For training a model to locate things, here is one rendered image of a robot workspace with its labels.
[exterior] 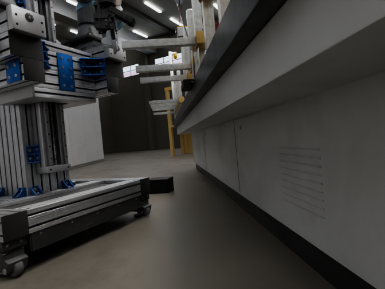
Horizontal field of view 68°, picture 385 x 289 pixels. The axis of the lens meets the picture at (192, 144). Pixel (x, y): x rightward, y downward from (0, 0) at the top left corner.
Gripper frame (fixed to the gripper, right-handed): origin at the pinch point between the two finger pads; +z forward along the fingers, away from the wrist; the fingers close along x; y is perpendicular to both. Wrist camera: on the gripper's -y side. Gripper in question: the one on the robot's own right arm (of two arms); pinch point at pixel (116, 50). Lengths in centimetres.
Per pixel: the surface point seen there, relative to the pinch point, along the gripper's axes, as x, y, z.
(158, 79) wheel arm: -49, -16, 3
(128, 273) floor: 23, 0, 83
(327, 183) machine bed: 53, -56, 53
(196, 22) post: -2.3, -34.8, -10.9
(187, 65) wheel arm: -23.6, -31.1, 1.8
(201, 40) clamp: 4.9, -35.0, -0.4
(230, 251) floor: 16, -37, 82
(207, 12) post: 22.7, -35.2, -4.0
